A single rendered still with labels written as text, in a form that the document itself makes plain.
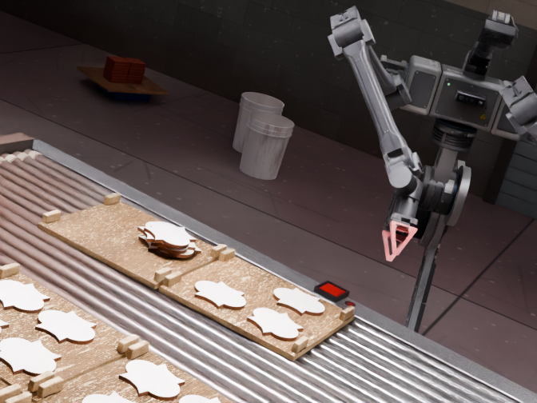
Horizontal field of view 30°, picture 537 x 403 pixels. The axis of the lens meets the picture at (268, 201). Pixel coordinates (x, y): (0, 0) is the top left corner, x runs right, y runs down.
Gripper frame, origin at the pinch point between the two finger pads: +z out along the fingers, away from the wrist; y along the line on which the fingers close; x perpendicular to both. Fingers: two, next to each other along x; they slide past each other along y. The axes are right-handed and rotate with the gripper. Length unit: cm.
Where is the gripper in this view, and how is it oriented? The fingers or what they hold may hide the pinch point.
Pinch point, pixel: (392, 254)
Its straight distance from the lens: 250.8
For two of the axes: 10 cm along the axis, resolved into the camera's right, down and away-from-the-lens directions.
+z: -2.8, 9.3, -2.2
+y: 0.4, -2.2, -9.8
